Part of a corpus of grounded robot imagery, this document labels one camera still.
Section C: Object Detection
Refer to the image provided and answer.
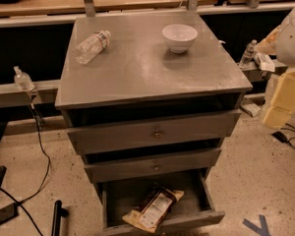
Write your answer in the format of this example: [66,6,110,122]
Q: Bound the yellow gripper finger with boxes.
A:
[262,69,295,129]
[255,27,280,55]

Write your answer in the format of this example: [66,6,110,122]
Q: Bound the brown chip bag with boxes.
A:
[122,186,184,233]

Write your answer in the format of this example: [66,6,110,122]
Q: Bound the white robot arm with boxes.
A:
[256,7,295,129]

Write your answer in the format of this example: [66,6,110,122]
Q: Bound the grey top drawer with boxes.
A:
[68,109,240,154]

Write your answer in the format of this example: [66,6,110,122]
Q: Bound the grey wooden drawer cabinet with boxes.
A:
[54,9,254,236]

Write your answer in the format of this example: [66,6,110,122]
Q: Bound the grey open bottom drawer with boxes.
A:
[98,170,225,236]

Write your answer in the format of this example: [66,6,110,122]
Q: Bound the grey middle drawer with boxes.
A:
[85,147,221,183]

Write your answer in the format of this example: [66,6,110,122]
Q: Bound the small grey block on floor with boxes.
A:
[241,98,261,117]

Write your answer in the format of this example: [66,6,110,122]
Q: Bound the black power adapter right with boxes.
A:
[271,131,288,144]

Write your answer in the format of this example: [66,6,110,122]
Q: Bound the black power adapter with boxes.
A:
[0,203,18,225]
[271,131,288,144]

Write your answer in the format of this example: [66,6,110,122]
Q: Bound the white ceramic bowl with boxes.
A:
[162,25,198,53]

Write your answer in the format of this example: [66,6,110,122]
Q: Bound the clear plastic bottle lying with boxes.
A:
[73,30,111,65]

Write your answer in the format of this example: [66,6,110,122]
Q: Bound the black power adapter left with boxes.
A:
[0,203,18,225]

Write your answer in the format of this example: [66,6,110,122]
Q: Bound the white packet on right rail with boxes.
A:
[254,52,275,72]

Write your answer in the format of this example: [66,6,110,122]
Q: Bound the clear bottle on right rail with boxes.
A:
[239,39,257,69]

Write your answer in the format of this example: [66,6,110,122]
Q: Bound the clear bottle on rail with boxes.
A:
[239,39,257,69]
[14,66,35,91]

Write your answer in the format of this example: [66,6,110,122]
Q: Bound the black cable on left floor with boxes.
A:
[0,101,52,236]

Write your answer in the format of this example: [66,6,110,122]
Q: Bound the clear bottle on left rail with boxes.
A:
[14,66,35,91]

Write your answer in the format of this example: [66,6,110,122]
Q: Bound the black post on floor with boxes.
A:
[51,200,69,236]

